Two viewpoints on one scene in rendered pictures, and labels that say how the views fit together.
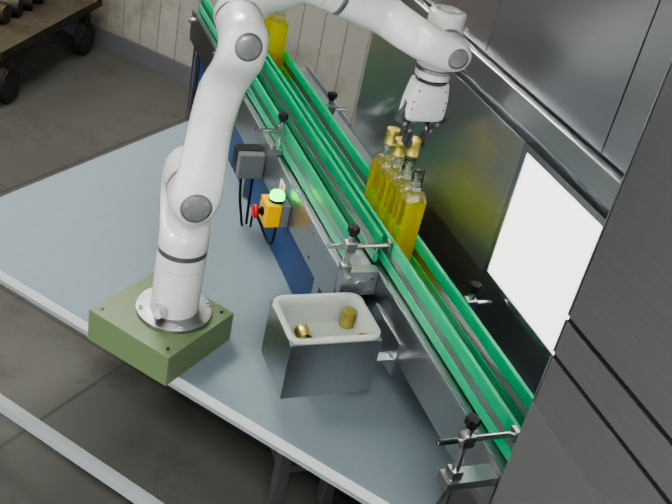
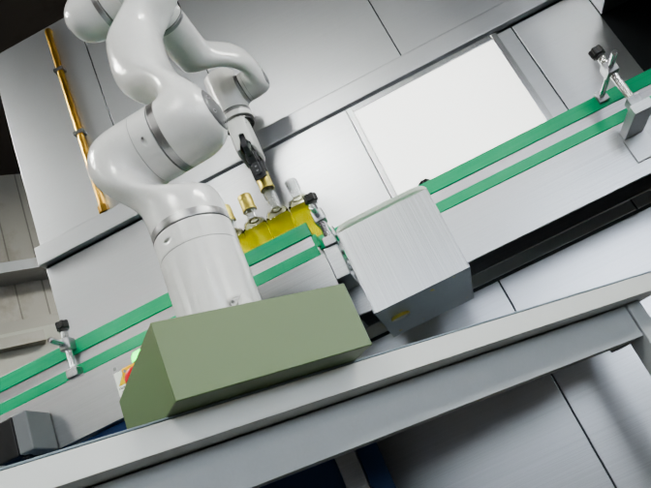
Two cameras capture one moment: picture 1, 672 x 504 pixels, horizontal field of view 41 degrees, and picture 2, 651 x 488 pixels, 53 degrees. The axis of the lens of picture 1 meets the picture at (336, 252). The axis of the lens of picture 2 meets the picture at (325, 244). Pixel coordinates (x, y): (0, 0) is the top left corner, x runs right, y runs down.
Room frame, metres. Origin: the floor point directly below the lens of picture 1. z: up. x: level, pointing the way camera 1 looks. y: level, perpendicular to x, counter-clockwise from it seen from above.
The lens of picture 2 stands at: (1.23, 1.01, 0.57)
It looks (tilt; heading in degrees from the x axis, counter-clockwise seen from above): 22 degrees up; 301
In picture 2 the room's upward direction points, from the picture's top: 25 degrees counter-clockwise
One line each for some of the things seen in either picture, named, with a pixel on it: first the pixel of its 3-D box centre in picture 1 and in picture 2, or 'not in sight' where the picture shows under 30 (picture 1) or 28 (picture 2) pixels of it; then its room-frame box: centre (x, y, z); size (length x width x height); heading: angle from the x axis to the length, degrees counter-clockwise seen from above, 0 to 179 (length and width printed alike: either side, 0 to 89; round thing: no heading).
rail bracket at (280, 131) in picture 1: (272, 134); (62, 348); (2.37, 0.25, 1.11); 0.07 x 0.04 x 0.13; 116
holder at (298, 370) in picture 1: (330, 345); (410, 271); (1.72, -0.04, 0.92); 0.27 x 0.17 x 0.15; 116
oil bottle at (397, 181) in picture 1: (396, 212); (293, 247); (1.99, -0.12, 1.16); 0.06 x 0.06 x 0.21; 26
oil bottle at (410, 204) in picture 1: (404, 225); (315, 235); (1.94, -0.15, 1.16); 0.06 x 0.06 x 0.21; 27
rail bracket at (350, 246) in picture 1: (358, 248); (323, 224); (1.85, -0.05, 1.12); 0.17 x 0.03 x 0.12; 116
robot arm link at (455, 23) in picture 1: (442, 38); (228, 95); (1.99, -0.13, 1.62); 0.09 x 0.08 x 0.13; 20
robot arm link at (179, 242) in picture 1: (187, 199); (154, 182); (1.85, 0.37, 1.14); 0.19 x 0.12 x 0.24; 20
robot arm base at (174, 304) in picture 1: (178, 280); (212, 289); (1.82, 0.36, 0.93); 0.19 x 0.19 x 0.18
